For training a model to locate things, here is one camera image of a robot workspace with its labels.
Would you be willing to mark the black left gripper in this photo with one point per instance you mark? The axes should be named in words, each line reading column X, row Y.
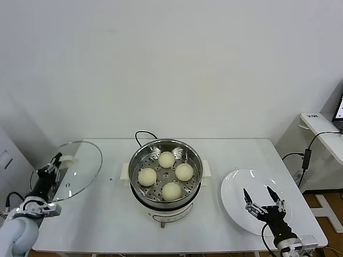
column 43, row 184

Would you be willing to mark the white electric cooker base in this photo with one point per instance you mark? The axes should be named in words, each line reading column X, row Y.
column 171, row 217

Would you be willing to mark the white side desk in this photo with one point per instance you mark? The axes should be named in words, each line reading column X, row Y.
column 316, row 125

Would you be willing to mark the white steamed baozi bun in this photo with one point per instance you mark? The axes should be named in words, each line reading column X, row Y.
column 171, row 191
column 184, row 171
column 147, row 176
column 166, row 159

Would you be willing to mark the round glass pot lid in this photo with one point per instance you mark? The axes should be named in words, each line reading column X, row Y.
column 80, row 171

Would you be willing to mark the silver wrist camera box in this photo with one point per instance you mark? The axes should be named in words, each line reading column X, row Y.
column 51, row 210
column 305, row 242

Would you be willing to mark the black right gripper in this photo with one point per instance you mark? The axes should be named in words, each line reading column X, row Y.
column 276, row 219

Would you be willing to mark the large white round plate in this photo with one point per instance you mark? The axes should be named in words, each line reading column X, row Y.
column 235, row 192

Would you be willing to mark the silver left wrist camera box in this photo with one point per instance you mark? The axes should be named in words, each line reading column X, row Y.
column 51, row 210

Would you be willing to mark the white cabinet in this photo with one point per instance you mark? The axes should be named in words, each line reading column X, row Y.
column 18, row 176

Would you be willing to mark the black laptop computer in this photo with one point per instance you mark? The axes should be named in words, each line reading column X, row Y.
column 338, row 125

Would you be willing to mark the perforated stainless steel steamer basket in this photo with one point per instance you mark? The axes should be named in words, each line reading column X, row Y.
column 139, row 160

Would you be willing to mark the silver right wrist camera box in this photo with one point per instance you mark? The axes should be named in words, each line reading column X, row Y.
column 305, row 242

